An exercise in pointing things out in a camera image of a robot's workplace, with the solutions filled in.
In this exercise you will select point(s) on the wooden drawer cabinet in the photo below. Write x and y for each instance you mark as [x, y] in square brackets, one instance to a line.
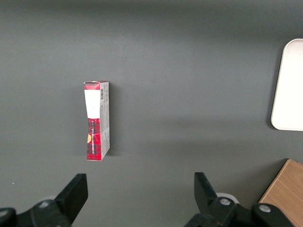
[286, 189]

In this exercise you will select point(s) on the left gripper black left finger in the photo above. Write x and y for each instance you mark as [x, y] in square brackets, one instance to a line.
[71, 198]

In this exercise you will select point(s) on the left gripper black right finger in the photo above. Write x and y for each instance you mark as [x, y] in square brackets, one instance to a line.
[206, 196]

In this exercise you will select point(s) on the red plaid cardboard box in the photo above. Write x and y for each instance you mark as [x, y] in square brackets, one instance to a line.
[94, 132]

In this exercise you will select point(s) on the cream plastic tray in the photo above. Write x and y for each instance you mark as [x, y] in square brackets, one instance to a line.
[290, 89]

